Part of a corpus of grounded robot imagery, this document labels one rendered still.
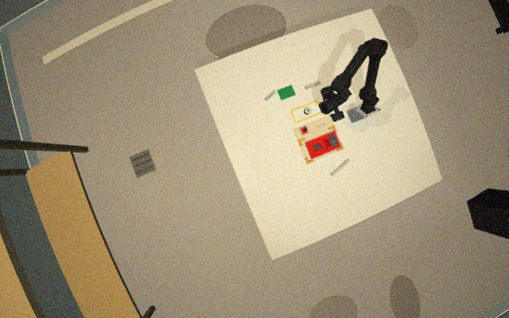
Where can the green flat rectangle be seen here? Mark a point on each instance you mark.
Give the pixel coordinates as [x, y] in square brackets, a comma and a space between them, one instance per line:
[285, 92]

